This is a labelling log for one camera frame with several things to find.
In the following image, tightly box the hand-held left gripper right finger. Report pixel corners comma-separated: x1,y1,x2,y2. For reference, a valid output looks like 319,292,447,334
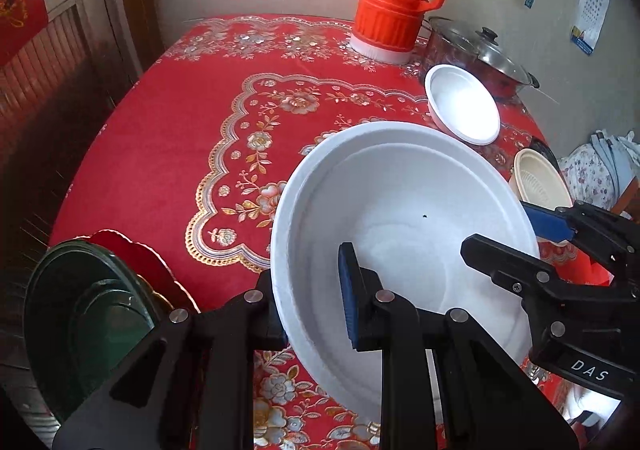
338,243,581,450

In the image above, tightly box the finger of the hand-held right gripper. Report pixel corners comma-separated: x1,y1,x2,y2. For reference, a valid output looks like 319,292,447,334
520,200,640,281
460,233,608,312

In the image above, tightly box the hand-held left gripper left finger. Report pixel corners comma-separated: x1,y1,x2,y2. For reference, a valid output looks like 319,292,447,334
52,273,288,450

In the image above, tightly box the dark green plastic bowl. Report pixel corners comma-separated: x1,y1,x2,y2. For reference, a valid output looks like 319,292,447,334
23,239,168,423

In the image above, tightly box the cream patterned plastic bowl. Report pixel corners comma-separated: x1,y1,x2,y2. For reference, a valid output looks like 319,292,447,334
509,147,574,243

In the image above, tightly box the red plastic bag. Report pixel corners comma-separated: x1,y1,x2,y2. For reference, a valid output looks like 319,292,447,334
577,253,617,287

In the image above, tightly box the floral cloth pile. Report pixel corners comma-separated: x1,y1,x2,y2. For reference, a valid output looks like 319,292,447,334
557,144,623,211

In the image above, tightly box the black dish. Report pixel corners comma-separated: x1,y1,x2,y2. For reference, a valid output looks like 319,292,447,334
529,137,563,176

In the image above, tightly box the wooden chair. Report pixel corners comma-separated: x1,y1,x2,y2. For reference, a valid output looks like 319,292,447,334
612,177,640,223

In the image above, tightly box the light blue cloth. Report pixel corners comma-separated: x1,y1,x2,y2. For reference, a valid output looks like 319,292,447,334
590,130,640,191

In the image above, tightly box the small white paper bowl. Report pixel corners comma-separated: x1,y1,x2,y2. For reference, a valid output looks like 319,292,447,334
424,64,502,147

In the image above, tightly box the glass pot lid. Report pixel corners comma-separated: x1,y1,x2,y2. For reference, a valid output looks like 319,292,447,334
429,16,533,84

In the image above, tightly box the red floral tablecloth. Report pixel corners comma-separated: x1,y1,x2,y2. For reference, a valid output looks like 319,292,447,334
47,14,616,450

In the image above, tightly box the steel cooking pot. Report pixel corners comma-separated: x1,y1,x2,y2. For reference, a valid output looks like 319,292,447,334
424,28,541,101

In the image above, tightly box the wooden door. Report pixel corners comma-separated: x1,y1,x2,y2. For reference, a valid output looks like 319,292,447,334
0,0,166,166

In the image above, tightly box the red door banner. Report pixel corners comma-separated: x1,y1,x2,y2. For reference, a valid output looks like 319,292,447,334
0,0,49,67

